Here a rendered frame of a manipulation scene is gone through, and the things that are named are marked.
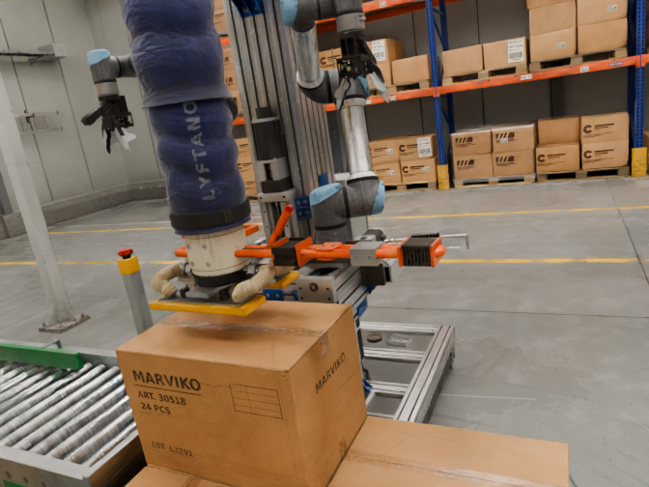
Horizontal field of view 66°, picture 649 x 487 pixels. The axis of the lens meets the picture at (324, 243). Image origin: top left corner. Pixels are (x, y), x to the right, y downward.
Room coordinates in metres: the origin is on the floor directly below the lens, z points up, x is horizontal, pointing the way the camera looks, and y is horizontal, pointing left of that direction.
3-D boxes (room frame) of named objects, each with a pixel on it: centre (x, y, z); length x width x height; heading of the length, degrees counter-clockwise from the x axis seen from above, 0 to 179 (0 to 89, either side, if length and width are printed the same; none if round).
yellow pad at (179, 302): (1.33, 0.35, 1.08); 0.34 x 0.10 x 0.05; 61
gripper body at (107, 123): (1.89, 0.68, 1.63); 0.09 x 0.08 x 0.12; 137
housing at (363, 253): (1.19, -0.10, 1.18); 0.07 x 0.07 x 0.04; 61
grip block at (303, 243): (1.29, 0.09, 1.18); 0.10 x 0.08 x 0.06; 151
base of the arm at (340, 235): (1.77, -0.03, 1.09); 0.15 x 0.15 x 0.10
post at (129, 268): (2.29, 0.92, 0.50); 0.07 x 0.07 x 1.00; 63
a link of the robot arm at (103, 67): (1.89, 0.68, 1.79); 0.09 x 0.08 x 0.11; 139
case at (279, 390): (1.41, 0.30, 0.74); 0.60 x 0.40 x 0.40; 62
